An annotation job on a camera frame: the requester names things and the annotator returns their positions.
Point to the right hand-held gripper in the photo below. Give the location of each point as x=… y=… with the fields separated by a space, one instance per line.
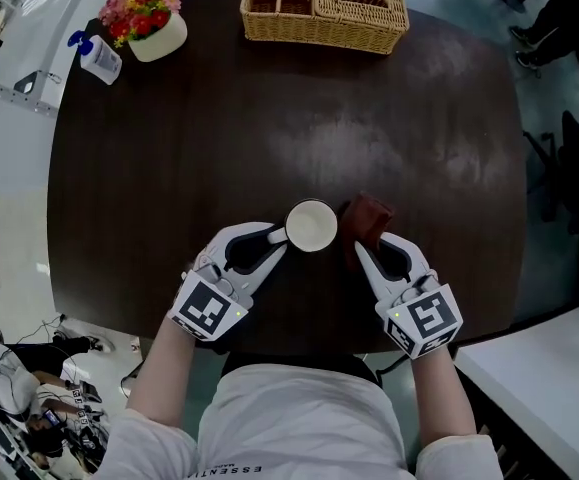
x=426 y=318

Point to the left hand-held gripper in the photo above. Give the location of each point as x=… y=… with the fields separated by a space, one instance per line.
x=204 y=308

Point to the dark red cloth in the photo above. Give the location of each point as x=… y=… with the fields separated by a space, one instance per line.
x=366 y=218

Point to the white mug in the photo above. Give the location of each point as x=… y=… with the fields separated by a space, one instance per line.
x=311 y=225

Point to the person's left forearm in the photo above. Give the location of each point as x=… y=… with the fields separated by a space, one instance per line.
x=169 y=373

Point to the person's right forearm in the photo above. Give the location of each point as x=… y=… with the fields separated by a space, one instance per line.
x=439 y=398

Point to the white desk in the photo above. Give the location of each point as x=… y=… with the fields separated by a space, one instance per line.
x=544 y=368

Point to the person's white shirt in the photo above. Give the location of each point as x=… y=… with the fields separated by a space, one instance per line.
x=294 y=428

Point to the black office chair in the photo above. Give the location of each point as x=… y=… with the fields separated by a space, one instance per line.
x=576 y=168

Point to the white pot of flowers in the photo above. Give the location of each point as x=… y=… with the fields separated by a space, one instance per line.
x=161 y=38

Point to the white pump bottle blue cap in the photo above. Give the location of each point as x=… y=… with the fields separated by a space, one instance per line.
x=101 y=60

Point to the wicker basket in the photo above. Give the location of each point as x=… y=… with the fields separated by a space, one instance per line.
x=349 y=23

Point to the aluminium rail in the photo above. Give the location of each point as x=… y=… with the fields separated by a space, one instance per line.
x=9 y=99

